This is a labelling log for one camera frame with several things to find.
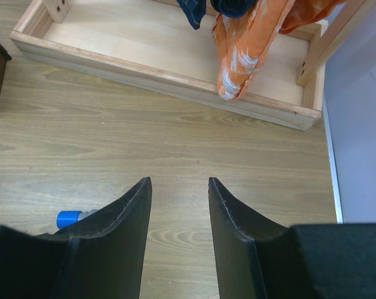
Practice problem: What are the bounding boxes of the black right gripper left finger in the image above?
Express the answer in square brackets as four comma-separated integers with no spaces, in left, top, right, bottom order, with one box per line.
[0,177,152,298]

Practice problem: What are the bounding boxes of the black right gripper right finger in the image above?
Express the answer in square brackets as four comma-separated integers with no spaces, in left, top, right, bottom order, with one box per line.
[208,178,376,298]

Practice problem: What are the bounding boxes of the blue and grey cylinder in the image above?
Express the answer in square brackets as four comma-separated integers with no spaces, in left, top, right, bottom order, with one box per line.
[56,209,97,229]

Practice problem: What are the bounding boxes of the wooden clothes rack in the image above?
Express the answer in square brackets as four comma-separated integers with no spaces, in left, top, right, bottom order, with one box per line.
[11,1,376,131]

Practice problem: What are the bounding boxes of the orange cloth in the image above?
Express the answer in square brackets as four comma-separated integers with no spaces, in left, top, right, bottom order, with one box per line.
[211,0,342,101]

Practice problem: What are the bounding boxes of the dark blue jeans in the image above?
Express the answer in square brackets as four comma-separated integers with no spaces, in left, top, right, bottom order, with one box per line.
[177,0,257,30]

